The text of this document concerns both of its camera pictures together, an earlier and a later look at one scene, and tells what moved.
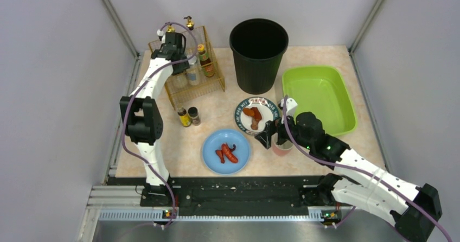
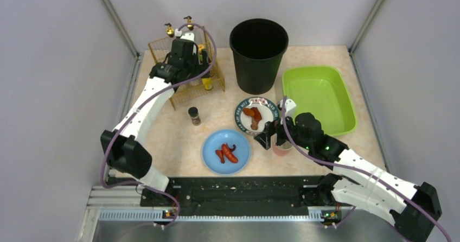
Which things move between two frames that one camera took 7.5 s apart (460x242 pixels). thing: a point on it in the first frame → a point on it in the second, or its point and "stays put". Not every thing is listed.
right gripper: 279,133 stays put
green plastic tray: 324,91 stays put
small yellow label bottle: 184,119 → 207,82
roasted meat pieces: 256,115 stays put
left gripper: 172,38 → 200,63
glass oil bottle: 190,23 stays put
